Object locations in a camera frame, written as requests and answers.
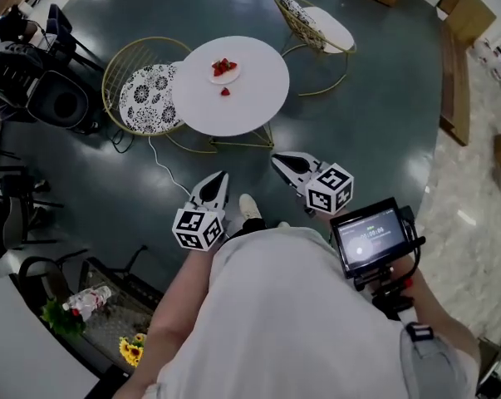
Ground white desk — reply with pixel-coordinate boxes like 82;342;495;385
0;278;101;399

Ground yellow sunflower bunch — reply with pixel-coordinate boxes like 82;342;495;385
118;332;148;368

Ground white round table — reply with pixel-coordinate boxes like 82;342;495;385
165;35;292;155

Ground heap of red strawberries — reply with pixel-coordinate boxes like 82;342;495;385
210;57;238;77

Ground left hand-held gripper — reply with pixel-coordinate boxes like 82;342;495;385
171;170;231;253

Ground white plate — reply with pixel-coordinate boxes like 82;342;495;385
209;59;242;86

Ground round floral seat cushion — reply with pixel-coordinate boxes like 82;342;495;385
118;62;185;135

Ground pack of water bottles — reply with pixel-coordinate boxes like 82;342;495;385
61;285;113;323

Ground white cable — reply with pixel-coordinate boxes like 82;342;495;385
147;135;194;197

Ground person's right forearm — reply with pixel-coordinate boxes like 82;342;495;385
327;210;483;377

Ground green leafy plant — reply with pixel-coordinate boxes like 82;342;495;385
39;298;87;337

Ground black office chair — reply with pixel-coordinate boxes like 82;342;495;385
0;42;100;135

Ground person's left forearm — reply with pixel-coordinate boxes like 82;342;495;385
120;244;220;399

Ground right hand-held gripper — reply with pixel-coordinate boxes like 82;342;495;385
271;151;356;218

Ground black cable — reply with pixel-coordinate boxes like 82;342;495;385
107;126;135;155

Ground floral back pillow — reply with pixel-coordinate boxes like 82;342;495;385
273;0;317;50

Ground blue chair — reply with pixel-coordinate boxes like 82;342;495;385
45;3;75;54

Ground gold wire chair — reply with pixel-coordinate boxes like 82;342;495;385
101;36;193;137
273;0;358;97

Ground white seat cushion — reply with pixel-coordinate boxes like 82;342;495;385
302;6;356;54

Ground open cardboard box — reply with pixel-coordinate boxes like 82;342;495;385
435;0;498;48

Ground person's white shirt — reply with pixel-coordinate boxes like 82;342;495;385
144;224;413;399

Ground black round-back chair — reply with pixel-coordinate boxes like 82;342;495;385
16;248;90;312

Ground long wooden bench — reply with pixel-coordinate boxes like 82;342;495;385
438;18;472;147

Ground black folding chair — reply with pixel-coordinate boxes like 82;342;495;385
0;165;65;262

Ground black monitor screen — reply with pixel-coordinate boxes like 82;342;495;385
329;197;415;280

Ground black monitor mount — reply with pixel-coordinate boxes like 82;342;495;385
352;205;426;322

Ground black mesh table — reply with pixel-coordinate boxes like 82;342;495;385
78;244;165;367

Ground person's left white shoe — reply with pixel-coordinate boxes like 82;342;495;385
238;193;263;222

